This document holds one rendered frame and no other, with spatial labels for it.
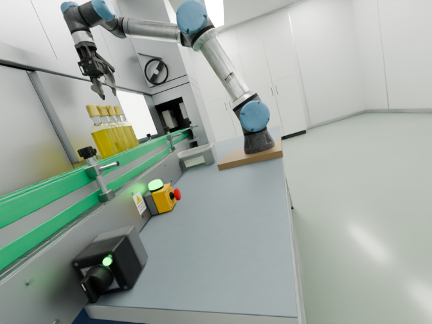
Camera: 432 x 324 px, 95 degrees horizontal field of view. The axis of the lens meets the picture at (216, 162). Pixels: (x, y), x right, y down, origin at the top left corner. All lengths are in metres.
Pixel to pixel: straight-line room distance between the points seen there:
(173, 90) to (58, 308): 1.72
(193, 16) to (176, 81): 1.12
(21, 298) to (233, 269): 0.29
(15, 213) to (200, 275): 0.29
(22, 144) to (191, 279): 0.66
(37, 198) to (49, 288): 0.14
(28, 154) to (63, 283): 0.50
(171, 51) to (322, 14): 4.34
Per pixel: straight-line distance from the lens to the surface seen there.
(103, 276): 0.41
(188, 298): 0.36
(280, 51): 4.88
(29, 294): 0.41
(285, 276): 0.34
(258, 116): 0.79
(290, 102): 4.80
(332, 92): 5.63
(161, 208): 0.66
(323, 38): 5.69
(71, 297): 0.45
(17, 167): 0.81
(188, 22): 0.86
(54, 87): 1.00
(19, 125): 0.87
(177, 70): 1.94
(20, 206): 0.43
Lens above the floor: 0.99
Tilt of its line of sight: 13 degrees down
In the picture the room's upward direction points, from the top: 18 degrees counter-clockwise
